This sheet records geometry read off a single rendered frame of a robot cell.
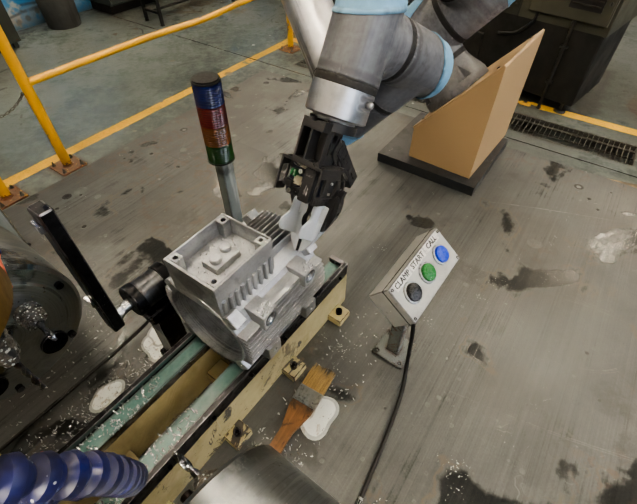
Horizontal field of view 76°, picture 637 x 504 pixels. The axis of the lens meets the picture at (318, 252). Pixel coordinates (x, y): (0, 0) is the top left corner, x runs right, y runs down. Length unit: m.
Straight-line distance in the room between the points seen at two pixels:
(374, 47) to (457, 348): 0.62
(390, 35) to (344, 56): 0.06
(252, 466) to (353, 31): 0.51
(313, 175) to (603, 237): 0.94
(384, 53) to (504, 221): 0.77
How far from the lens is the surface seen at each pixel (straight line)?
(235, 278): 0.58
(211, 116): 0.91
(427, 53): 0.65
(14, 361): 0.45
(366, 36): 0.57
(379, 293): 0.64
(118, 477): 0.28
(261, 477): 0.45
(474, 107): 1.22
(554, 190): 1.43
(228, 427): 0.80
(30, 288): 0.74
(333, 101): 0.56
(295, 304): 0.67
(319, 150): 0.59
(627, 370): 1.07
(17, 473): 0.23
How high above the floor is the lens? 1.57
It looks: 47 degrees down
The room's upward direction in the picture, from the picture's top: straight up
